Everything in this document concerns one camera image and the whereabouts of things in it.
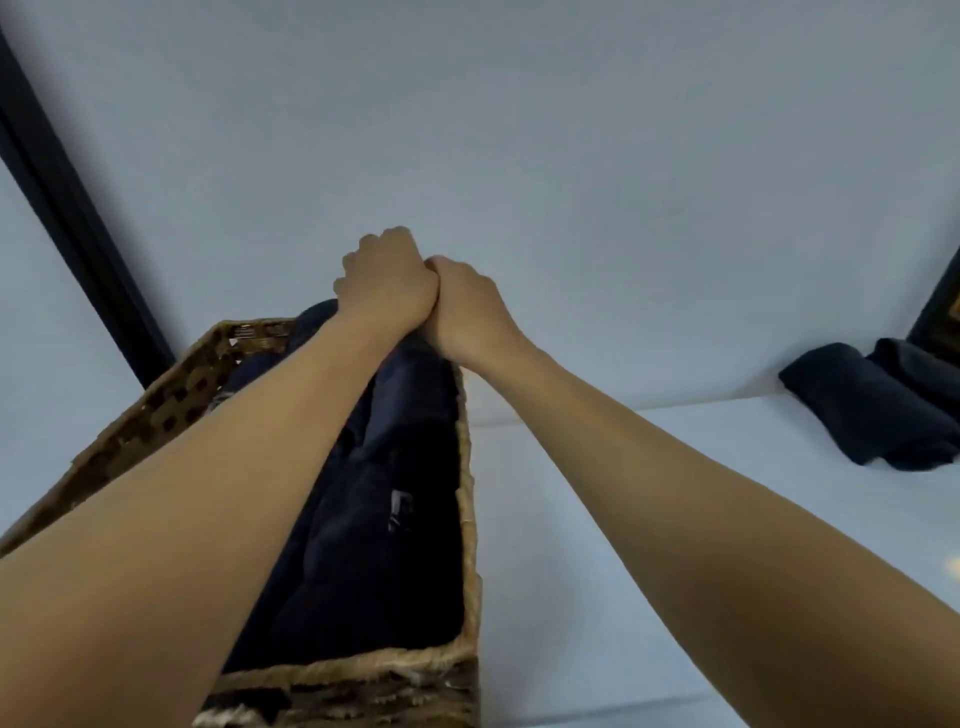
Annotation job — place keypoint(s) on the person's right hand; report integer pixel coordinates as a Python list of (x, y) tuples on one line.
[(472, 322)]

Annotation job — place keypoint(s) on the person's left hand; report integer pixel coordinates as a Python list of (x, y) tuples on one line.
[(386, 285)]

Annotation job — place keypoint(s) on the plain dark navy towel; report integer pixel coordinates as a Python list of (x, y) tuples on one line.
[(420, 390)]

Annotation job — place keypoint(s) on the woven wicker basket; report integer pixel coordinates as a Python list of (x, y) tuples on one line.
[(150, 420)]

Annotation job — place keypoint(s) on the person's right forearm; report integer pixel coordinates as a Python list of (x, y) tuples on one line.
[(712, 555)]

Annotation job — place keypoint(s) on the person's left forearm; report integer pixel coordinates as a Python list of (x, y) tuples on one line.
[(165, 540)]

